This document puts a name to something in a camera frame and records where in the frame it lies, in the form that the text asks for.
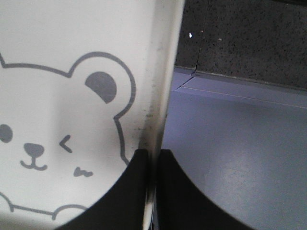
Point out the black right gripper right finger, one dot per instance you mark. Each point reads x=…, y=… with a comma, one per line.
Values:
x=182, y=206

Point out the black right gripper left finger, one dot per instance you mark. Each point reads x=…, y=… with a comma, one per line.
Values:
x=122, y=207

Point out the cream bear serving tray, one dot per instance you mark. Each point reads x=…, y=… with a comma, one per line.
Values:
x=83, y=85

